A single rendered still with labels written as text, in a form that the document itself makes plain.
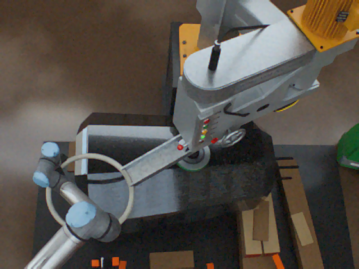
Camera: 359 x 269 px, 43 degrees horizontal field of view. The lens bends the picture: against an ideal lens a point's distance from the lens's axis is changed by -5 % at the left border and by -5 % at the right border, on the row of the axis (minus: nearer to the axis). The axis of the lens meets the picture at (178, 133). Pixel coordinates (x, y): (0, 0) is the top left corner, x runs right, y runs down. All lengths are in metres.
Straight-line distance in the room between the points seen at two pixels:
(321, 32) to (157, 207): 1.41
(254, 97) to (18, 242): 2.05
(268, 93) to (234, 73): 0.38
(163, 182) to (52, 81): 1.70
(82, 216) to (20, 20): 3.07
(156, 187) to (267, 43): 1.12
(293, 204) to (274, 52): 1.67
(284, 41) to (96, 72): 2.22
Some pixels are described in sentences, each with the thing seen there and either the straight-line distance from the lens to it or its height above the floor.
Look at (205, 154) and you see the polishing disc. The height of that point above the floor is 0.83.
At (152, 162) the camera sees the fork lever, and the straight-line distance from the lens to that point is 2.68.
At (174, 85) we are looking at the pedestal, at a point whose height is 0.74.
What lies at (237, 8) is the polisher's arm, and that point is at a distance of 2.75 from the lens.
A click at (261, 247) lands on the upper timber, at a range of 3.37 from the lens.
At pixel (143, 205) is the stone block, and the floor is 0.65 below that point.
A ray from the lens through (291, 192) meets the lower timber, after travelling 3.66.
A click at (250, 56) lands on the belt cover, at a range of 2.18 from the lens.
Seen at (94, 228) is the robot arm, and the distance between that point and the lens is 1.88.
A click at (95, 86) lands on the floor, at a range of 4.05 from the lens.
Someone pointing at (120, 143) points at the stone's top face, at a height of 0.81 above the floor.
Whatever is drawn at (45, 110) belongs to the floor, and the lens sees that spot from 3.98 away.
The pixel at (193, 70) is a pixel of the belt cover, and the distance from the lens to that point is 2.08.
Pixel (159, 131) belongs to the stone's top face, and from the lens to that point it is 2.90.
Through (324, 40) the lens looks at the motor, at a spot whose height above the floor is 1.70.
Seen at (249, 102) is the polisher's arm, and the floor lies 1.36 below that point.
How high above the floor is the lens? 3.34
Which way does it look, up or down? 61 degrees down
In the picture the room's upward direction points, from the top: 10 degrees clockwise
